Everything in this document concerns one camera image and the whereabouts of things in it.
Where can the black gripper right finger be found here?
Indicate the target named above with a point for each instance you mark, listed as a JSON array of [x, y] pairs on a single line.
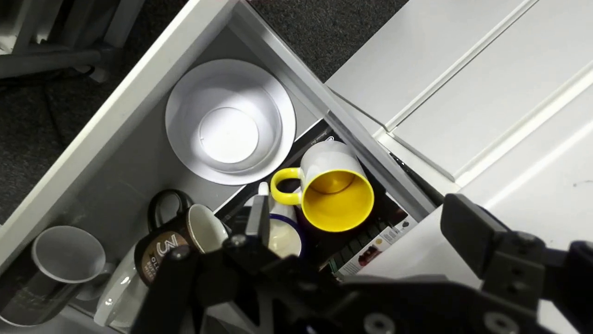
[[473, 233]]

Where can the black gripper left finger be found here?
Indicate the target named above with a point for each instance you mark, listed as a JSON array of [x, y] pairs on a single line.
[[257, 216]]

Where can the white enamel mug dark rim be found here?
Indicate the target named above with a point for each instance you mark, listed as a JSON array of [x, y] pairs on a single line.
[[284, 238]]

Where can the white mug yellow inside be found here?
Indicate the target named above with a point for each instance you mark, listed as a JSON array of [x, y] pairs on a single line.
[[336, 205]]

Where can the white open drawer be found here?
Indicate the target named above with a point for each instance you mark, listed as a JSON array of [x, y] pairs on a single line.
[[123, 105]]

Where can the white bowl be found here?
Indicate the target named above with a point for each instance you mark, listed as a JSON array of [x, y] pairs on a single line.
[[229, 132]]

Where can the brown printed mug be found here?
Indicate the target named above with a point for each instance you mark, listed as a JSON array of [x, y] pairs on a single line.
[[160, 251]]

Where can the white base cabinet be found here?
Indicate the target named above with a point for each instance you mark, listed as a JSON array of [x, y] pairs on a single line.
[[433, 62]]

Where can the black mug white inside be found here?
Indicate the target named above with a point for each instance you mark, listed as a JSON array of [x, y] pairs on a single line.
[[68, 253]]

